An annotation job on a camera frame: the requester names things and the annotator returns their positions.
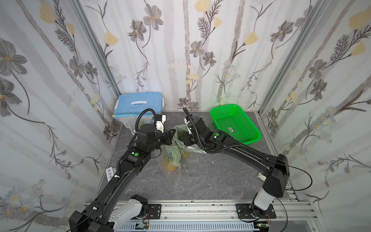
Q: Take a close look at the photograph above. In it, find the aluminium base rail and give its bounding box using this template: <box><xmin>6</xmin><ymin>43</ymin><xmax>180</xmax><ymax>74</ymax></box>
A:
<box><xmin>115</xmin><ymin>199</ymin><xmax>317</xmax><ymax>224</ymax></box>

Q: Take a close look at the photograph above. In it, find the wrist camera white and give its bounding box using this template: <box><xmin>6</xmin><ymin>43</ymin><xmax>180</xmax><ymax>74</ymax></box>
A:
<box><xmin>186</xmin><ymin>121</ymin><xmax>193</xmax><ymax>135</ymax></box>
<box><xmin>154</xmin><ymin>114</ymin><xmax>166</xmax><ymax>132</ymax></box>

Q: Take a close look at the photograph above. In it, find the beige cloth pad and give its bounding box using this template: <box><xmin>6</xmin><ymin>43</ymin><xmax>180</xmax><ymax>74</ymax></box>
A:
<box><xmin>257</xmin><ymin>173</ymin><xmax>266</xmax><ymax>181</ymax></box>

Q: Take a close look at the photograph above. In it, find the blue lid storage box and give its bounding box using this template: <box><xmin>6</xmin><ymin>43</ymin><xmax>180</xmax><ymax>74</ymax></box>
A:
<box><xmin>112</xmin><ymin>92</ymin><xmax>164</xmax><ymax>121</ymax></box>

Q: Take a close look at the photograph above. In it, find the green plastic perforated basket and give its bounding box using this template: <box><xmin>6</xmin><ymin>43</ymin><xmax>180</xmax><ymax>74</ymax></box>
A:
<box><xmin>210</xmin><ymin>104</ymin><xmax>262</xmax><ymax>145</ymax></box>

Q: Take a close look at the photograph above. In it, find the pineapple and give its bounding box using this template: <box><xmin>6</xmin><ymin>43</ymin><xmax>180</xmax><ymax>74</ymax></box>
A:
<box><xmin>176</xmin><ymin>127</ymin><xmax>191</xmax><ymax>160</ymax></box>
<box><xmin>163</xmin><ymin>146</ymin><xmax>181</xmax><ymax>173</ymax></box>

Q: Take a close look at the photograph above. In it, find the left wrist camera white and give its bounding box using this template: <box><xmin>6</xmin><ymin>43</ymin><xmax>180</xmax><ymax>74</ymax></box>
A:
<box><xmin>154</xmin><ymin>114</ymin><xmax>166</xmax><ymax>132</ymax></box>

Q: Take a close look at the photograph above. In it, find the zip-top bag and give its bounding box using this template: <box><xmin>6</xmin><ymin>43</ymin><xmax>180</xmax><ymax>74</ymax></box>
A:
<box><xmin>156</xmin><ymin>145</ymin><xmax>181</xmax><ymax>188</ymax></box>
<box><xmin>173</xmin><ymin>124</ymin><xmax>207</xmax><ymax>160</ymax></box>
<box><xmin>120</xmin><ymin>116</ymin><xmax>138</xmax><ymax>135</ymax></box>

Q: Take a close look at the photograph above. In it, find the white power strip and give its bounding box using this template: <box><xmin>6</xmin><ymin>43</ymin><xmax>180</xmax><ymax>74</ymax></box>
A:
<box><xmin>105</xmin><ymin>167</ymin><xmax>117</xmax><ymax>182</ymax></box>

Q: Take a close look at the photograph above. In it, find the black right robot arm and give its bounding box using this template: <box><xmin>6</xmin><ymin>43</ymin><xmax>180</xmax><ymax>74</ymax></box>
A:
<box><xmin>182</xmin><ymin>107</ymin><xmax>290</xmax><ymax>212</ymax></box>

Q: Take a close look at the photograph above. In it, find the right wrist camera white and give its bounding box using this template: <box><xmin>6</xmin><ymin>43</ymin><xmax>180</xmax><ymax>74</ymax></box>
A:
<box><xmin>186</xmin><ymin>121</ymin><xmax>193</xmax><ymax>135</ymax></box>

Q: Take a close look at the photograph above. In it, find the zip-top bag by box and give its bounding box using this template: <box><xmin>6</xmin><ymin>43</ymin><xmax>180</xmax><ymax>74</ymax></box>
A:
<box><xmin>120</xmin><ymin>116</ymin><xmax>138</xmax><ymax>135</ymax></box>

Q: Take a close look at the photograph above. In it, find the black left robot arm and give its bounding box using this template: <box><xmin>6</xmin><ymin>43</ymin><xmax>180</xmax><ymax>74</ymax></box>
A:
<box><xmin>69</xmin><ymin>108</ymin><xmax>175</xmax><ymax>232</ymax></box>

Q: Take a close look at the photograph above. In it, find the white perforated cable duct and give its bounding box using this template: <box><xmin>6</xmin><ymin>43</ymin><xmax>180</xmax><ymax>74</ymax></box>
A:
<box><xmin>116</xmin><ymin>221</ymin><xmax>260</xmax><ymax>232</ymax></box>

